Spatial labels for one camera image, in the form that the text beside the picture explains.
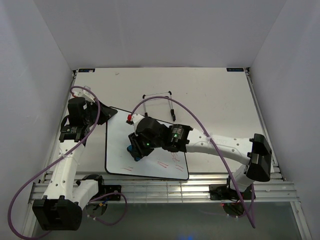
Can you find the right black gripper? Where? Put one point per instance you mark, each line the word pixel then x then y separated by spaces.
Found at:
pixel 137 150

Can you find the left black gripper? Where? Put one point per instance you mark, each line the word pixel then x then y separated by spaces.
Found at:
pixel 106 113

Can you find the blue whiteboard eraser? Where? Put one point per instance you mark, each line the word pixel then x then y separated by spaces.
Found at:
pixel 134 153

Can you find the white whiteboard black frame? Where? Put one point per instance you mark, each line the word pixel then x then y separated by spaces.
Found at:
pixel 159 164

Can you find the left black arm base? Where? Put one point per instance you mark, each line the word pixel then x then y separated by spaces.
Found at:
pixel 110 192

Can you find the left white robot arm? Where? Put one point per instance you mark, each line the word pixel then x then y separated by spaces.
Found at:
pixel 61 206

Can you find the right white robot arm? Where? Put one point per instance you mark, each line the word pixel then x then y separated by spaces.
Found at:
pixel 254 154

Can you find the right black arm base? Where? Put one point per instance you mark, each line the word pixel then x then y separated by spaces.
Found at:
pixel 224 192

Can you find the left blue corner label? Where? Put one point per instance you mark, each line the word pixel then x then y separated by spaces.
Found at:
pixel 86 70

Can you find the blue corner label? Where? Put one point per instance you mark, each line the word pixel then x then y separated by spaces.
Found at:
pixel 86 70
pixel 235 69

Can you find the right blue corner label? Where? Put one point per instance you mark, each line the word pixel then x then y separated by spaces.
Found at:
pixel 235 69

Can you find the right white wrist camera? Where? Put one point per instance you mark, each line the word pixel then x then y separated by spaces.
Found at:
pixel 133 120

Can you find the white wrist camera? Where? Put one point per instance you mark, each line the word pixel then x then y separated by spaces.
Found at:
pixel 85 92
pixel 133 120

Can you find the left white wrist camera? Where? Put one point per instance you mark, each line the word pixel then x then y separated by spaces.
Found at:
pixel 85 92

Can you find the aluminium rail frame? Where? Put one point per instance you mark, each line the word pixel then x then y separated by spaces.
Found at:
pixel 223 101

